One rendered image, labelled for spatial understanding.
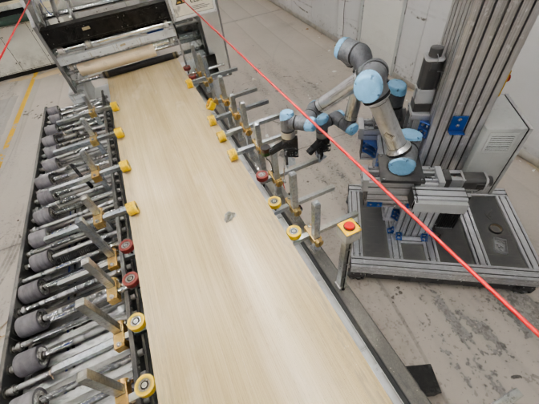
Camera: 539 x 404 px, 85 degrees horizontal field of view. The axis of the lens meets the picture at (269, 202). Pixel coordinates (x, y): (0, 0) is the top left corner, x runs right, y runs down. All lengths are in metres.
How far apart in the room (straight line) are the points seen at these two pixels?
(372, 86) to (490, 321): 1.88
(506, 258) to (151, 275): 2.35
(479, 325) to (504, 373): 0.29
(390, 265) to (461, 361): 0.70
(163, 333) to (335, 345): 0.74
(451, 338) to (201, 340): 1.70
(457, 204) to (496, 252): 0.94
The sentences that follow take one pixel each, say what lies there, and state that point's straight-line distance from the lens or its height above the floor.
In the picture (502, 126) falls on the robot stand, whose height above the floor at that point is 1.23.
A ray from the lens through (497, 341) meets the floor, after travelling 2.61.
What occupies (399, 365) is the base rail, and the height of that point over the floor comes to 0.70.
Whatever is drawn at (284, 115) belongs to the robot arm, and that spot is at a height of 1.37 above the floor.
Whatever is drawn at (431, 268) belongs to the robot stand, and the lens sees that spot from 2.41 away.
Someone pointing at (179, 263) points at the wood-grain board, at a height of 0.90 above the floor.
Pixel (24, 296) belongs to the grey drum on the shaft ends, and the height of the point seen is 0.84.
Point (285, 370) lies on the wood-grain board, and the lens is 1.33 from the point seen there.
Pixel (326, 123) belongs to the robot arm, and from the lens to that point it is 1.90.
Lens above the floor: 2.20
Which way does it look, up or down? 48 degrees down
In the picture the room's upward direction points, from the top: 9 degrees counter-clockwise
